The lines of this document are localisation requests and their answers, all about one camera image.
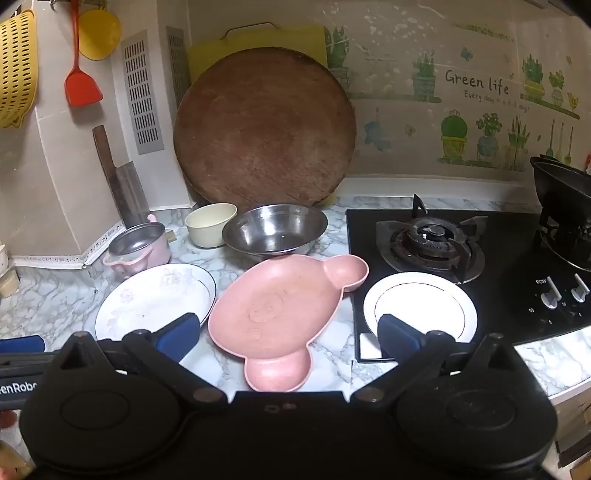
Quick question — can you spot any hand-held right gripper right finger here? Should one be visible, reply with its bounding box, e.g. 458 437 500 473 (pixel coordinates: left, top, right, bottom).
351 314 536 414

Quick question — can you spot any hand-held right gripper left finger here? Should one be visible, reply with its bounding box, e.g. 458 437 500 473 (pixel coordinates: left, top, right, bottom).
51 313 229 414

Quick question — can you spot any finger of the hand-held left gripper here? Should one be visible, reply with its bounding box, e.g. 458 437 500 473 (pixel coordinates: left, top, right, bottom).
0 336 45 354

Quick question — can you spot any white plate with dark rim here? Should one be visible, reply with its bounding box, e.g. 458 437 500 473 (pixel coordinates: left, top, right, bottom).
363 272 478 344

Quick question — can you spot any white floral plate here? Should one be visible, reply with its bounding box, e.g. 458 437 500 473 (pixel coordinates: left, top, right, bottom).
95 263 218 342

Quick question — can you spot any small pink pot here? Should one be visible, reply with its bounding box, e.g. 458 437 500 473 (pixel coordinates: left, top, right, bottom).
102 215 177 280

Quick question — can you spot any pink bear-shaped plate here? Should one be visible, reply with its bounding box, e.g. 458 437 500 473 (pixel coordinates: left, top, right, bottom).
208 254 370 393

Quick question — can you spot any cream ceramic cup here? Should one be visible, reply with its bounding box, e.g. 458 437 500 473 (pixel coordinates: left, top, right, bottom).
185 203 238 249

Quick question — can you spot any stainless steel bowl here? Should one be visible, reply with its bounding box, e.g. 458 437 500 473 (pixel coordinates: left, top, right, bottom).
222 204 328 258

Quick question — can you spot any white stove label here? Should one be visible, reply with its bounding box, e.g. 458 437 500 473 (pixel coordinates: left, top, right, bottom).
358 332 384 361

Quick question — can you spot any small cream container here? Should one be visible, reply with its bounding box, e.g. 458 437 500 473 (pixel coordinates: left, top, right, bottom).
0 256 19 298

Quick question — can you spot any stove burner grate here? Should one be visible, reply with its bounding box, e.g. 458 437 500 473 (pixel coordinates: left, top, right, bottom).
376 194 486 284
536 208 591 271

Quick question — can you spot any black gas stove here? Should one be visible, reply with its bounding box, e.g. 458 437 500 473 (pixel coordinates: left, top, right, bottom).
346 208 591 365

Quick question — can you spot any silver stove knob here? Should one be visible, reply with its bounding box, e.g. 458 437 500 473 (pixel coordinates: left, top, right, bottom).
540 277 563 310
570 273 591 304

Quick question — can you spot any round wooden cutting board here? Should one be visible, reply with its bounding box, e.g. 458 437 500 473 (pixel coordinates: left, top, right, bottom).
173 46 357 210

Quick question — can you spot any black wok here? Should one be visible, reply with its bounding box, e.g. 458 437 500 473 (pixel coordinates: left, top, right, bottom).
530 156 591 217

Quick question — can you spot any grey vent grille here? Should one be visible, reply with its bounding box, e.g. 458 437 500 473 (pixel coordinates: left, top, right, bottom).
122 30 164 155

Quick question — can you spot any red spatula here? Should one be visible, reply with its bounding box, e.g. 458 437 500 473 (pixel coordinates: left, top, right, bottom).
65 0 103 108

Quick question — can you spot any yellow colander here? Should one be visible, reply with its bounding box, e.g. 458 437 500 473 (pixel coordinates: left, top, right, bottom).
0 10 38 129

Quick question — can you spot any yellow plastic cutting board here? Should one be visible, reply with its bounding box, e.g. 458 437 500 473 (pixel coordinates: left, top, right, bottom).
187 22 329 81

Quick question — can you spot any yellow ladle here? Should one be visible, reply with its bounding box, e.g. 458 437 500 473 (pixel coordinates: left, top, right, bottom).
78 7 122 61

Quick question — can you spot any cleaver with wooden handle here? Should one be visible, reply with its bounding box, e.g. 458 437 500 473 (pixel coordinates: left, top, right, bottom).
92 126 151 229

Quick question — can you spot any plant wall sticker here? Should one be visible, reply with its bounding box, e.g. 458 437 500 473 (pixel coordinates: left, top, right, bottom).
323 18 587 174

